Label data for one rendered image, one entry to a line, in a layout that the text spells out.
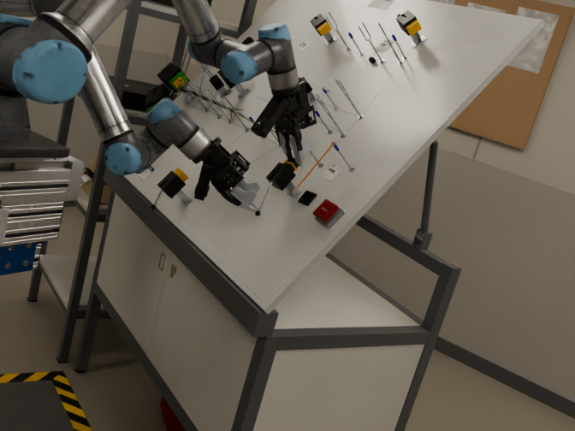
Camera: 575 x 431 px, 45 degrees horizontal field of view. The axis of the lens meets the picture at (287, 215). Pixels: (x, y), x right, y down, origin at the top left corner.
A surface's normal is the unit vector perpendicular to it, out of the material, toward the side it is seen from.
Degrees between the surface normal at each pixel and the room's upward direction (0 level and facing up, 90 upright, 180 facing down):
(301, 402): 90
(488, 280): 90
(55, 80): 96
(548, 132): 90
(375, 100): 54
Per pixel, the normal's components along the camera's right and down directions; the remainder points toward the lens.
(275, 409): 0.51, 0.36
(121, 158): -0.11, 0.23
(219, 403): -0.82, -0.07
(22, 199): 0.80, 0.36
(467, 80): -0.51, -0.61
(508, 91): -0.54, 0.07
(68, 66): 0.65, 0.46
